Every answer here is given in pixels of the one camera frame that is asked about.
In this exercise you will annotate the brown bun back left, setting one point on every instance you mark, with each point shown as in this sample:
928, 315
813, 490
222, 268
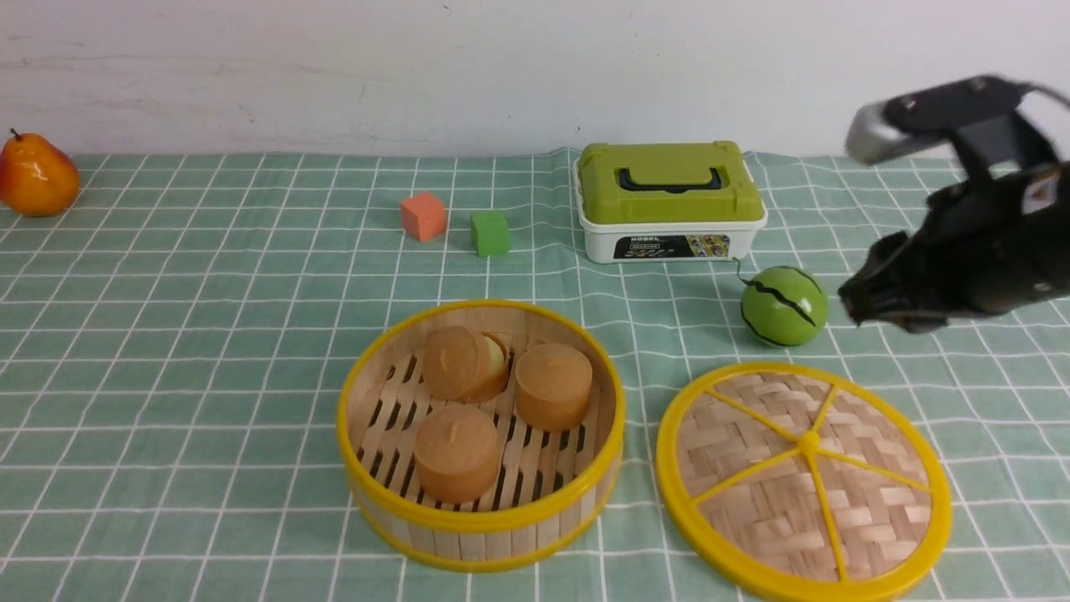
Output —
465, 365

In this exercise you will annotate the yellow woven bamboo steamer lid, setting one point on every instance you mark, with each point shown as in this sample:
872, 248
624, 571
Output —
798, 484

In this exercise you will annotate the brown bun back right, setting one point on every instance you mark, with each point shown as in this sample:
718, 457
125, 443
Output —
553, 386

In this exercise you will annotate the green lidded white toolbox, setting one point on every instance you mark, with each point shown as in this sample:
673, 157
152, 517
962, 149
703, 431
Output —
666, 202

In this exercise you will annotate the green toy watermelon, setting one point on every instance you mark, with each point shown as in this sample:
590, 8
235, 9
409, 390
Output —
782, 306

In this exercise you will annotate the brown bun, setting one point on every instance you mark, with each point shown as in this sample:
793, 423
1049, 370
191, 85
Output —
465, 365
553, 386
456, 454

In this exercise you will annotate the orange toy pear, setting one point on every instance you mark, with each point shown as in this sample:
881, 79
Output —
37, 178

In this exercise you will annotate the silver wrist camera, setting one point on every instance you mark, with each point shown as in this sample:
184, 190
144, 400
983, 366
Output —
979, 117

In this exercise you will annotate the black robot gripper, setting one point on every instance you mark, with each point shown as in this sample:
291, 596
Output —
984, 249

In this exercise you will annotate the brown bun front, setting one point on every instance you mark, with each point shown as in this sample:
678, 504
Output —
456, 454

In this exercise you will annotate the green foam cube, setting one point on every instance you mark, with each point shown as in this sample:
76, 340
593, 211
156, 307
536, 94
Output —
490, 233

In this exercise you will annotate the green checkered tablecloth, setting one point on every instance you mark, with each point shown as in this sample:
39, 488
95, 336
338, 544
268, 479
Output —
174, 347

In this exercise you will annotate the bamboo steamer basket yellow rim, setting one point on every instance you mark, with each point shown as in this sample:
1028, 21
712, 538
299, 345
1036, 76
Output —
549, 488

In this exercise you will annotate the orange foam cube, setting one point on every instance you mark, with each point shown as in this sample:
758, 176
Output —
423, 216

